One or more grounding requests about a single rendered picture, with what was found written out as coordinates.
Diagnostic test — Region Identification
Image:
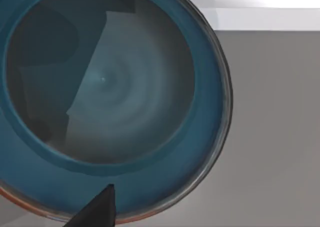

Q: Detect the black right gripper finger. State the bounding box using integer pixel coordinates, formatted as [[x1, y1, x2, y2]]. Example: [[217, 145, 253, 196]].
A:
[[62, 183, 116, 227]]

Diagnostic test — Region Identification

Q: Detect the blue ceramic plate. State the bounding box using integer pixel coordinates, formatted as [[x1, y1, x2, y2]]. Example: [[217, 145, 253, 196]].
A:
[[0, 0, 234, 225]]

